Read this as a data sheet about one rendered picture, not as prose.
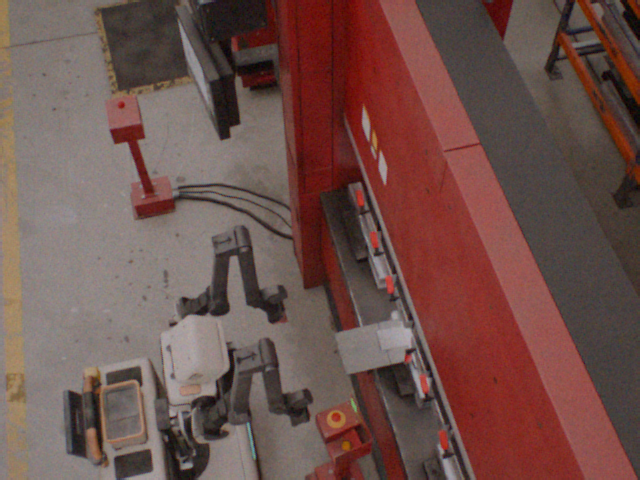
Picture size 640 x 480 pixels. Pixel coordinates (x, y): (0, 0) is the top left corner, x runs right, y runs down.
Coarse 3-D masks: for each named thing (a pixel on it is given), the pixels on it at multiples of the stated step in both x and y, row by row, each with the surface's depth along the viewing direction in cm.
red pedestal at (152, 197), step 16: (128, 96) 409; (112, 112) 403; (128, 112) 403; (112, 128) 398; (128, 128) 400; (128, 144) 421; (144, 176) 445; (144, 192) 459; (160, 192) 460; (144, 208) 459; (160, 208) 463
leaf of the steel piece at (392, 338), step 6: (384, 330) 314; (390, 330) 314; (396, 330) 314; (378, 336) 313; (384, 336) 313; (390, 336) 313; (396, 336) 313; (402, 336) 313; (384, 342) 311; (390, 342) 311; (396, 342) 311; (402, 342) 311; (384, 348) 310; (390, 348) 310
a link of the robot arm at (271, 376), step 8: (264, 368) 241; (272, 368) 240; (264, 376) 251; (272, 376) 245; (264, 384) 258; (272, 384) 258; (280, 384) 261; (272, 392) 263; (280, 392) 265; (272, 400) 269; (280, 400) 270; (272, 408) 273
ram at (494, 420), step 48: (384, 96) 250; (384, 144) 264; (384, 192) 280; (432, 192) 220; (432, 240) 231; (432, 288) 243; (432, 336) 257; (480, 336) 206; (480, 384) 215; (480, 432) 226; (528, 432) 185
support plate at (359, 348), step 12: (372, 324) 316; (384, 324) 316; (396, 324) 316; (336, 336) 313; (348, 336) 313; (360, 336) 313; (372, 336) 313; (348, 348) 311; (360, 348) 310; (372, 348) 310; (396, 348) 310; (408, 348) 310; (348, 360) 308; (360, 360) 308; (372, 360) 308; (384, 360) 308; (396, 360) 308; (348, 372) 305
